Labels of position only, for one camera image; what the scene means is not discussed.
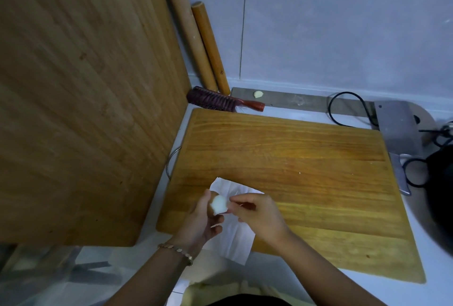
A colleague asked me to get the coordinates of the dark brush with red handle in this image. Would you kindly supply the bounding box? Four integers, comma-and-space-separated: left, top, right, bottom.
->
186, 85, 265, 113

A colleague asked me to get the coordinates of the black looped cord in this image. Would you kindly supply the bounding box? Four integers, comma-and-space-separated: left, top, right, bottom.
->
403, 157, 431, 189

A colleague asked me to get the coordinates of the wooden cutting board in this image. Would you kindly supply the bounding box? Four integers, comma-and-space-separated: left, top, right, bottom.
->
156, 108, 427, 284

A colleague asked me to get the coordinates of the person's right hand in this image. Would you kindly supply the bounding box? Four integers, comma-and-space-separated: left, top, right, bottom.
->
226, 193, 293, 246

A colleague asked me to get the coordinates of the white paper towel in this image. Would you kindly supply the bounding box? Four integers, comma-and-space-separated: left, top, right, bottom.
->
209, 176, 265, 266

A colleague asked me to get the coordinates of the short brown wooden rolling pin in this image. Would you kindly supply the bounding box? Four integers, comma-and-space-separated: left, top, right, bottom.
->
191, 0, 231, 96

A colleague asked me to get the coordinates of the white boiled egg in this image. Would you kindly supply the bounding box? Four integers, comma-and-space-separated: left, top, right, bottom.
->
209, 190, 229, 216

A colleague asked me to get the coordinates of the black power cable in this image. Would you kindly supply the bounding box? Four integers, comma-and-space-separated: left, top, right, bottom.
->
327, 91, 379, 129

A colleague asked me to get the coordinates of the large upright bamboo board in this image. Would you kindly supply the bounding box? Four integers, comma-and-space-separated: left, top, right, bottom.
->
0, 0, 192, 248

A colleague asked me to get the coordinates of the person's left forearm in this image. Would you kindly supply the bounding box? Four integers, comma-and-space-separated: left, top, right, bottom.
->
102, 245, 193, 306

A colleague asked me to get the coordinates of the steel cleaver knife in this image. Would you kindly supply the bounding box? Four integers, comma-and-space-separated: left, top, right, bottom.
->
374, 100, 424, 197

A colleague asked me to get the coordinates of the person's right forearm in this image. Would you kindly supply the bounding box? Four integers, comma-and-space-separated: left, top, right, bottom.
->
274, 230, 386, 306

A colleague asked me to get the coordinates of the black pan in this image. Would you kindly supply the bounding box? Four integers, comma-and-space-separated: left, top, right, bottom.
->
421, 145, 453, 257

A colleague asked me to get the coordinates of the person's pale yellow garment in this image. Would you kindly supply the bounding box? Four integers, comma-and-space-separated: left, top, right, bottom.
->
182, 280, 316, 306

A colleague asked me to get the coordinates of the person's left hand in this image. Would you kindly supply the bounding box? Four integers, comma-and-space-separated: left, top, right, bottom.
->
169, 190, 226, 256

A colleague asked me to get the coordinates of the gold bead bracelet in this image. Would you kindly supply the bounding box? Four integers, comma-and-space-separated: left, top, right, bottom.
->
157, 243, 194, 267

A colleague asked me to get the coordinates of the long pale wooden rolling pin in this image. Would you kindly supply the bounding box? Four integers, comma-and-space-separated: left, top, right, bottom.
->
155, 0, 219, 92

